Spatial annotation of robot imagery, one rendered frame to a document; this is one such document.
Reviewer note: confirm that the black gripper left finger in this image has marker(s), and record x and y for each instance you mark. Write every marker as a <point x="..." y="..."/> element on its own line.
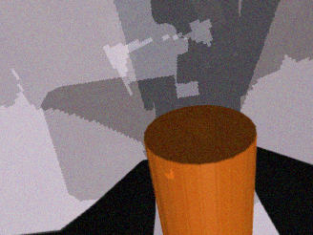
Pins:
<point x="128" y="208"/>

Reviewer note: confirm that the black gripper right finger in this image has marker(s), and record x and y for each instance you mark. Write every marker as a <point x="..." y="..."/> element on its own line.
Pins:
<point x="284" y="187"/>

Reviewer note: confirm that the orange cylinder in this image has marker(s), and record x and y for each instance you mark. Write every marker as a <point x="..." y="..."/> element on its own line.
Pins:
<point x="202" y="161"/>

